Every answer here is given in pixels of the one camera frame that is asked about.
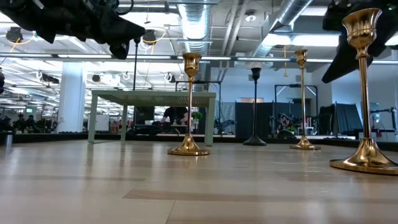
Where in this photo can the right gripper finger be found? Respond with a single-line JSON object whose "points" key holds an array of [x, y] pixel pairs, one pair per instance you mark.
{"points": [[339, 62]]}

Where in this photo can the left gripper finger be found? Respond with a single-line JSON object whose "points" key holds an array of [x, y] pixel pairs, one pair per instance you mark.
{"points": [[120, 50], [121, 31]]}

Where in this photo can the black metal candlestick holder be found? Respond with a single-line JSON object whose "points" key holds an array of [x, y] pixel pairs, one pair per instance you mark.
{"points": [[135, 68], [255, 141]]}

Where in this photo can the gold brass candlestick holder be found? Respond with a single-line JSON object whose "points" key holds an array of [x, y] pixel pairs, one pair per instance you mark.
{"points": [[367, 155], [304, 144], [188, 146]]}

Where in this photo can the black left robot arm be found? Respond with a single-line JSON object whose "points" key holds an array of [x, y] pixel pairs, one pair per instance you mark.
{"points": [[18, 12]]}

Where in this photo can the black ceiling-mounted device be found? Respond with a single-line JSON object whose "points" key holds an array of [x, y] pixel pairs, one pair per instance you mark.
{"points": [[14, 33], [150, 35]]}

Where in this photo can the black divider curtain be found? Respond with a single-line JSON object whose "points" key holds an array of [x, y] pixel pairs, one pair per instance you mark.
{"points": [[245, 119], [345, 118]]}

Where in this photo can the pale green perforated metal riser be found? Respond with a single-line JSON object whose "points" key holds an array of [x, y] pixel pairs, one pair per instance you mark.
{"points": [[155, 99]]}

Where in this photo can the black background monitor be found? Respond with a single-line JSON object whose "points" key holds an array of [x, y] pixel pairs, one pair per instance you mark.
{"points": [[144, 115]]}

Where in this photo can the white building column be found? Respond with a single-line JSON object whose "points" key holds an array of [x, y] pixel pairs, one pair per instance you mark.
{"points": [[71, 99]]}

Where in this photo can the white board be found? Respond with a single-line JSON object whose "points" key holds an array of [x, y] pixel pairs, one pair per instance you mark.
{"points": [[102, 123]]}

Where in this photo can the person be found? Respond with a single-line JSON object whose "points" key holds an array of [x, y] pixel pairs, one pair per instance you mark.
{"points": [[174, 113], [30, 121], [20, 122]]}

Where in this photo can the small green background plant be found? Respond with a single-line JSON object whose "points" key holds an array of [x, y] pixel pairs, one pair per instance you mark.
{"points": [[196, 115]]}

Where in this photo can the silver ventilation duct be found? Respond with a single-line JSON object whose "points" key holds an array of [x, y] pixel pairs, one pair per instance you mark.
{"points": [[290, 9], [196, 21]]}

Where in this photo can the black metal table frame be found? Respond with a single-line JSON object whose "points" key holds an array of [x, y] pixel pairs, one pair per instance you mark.
{"points": [[46, 137]]}

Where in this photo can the silver metal post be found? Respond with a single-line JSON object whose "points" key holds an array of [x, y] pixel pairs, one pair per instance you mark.
{"points": [[8, 140]]}

